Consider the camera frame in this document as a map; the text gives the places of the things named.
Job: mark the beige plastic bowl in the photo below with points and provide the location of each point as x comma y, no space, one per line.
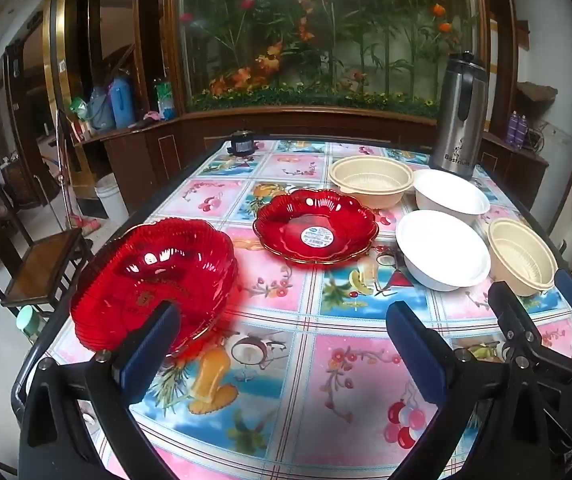
521,255
366,180

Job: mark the artificial flower glass display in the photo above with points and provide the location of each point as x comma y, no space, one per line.
316,35

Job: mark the brown wooden cabinet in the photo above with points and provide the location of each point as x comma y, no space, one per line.
131,160

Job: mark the white plastic bucket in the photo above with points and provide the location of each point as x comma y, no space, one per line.
111,197

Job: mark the dark wooden chair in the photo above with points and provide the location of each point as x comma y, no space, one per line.
41,260

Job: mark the bottle with mint green lid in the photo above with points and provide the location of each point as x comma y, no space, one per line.
28,320

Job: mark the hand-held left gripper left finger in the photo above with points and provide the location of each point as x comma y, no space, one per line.
146,355

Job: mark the purple spray bottle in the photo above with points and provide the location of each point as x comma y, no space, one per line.
522,131
514,130

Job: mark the blue thermos flask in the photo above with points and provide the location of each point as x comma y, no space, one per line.
122,102

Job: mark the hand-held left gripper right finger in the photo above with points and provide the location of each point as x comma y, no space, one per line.
416,352

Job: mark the pink cloth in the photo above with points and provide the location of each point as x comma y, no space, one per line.
152,116

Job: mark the fruit printed tablecloth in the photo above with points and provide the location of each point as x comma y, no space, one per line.
346,310

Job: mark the broom with metal pole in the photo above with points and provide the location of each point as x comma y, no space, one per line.
83,225

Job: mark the stainless steel thermos jug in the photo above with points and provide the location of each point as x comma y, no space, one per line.
458,110

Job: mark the light blue thermos jug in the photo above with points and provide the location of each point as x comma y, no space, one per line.
98,110

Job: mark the green white bottle pack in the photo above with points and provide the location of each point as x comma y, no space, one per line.
165,100

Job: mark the small black round device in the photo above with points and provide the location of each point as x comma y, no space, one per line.
241,142

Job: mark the green plastic bag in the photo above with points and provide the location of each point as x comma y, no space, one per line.
78,109

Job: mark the gold framed doorway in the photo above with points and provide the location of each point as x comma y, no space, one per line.
58,60

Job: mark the white foam bowl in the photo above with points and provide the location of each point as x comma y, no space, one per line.
446,195
441,245

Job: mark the stack of red scalloped plates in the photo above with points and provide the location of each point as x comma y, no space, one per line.
166,265

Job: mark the red plate with sticker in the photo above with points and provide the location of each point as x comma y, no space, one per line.
291,220

